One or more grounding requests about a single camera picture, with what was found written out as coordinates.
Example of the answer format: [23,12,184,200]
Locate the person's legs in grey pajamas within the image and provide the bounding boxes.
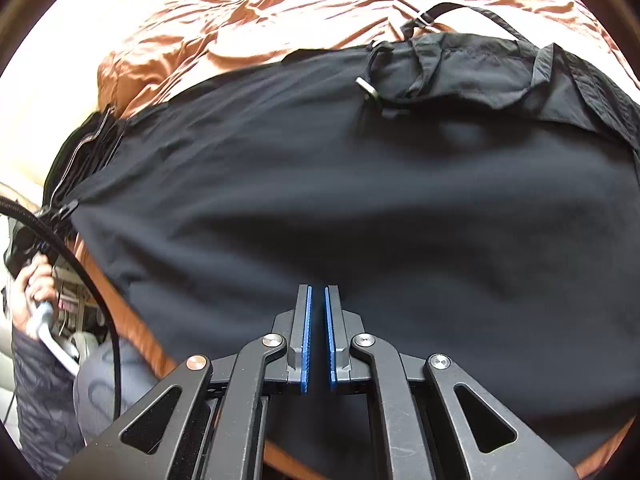
[72,335,171,446]

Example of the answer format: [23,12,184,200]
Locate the person's left forearm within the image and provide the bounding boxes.
[12,327,88,466]

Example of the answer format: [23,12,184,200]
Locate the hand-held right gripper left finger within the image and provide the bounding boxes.
[57,284,315,480]

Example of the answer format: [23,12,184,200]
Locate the stack of dark folded clothes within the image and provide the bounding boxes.
[42,105,128,216]

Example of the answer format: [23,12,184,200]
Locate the left hand-held gripper cable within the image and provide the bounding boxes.
[0,197,123,421]

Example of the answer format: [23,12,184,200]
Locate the brown blanket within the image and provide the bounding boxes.
[70,0,640,480]

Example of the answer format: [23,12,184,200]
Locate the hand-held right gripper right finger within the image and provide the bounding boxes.
[324,284,581,480]

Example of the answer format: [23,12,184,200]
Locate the person's left hand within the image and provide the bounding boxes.
[9,260,57,333]

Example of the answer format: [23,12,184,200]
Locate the white rounded object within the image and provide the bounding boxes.
[70,332,103,366]

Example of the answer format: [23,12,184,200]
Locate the black pants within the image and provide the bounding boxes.
[70,2,640,468]

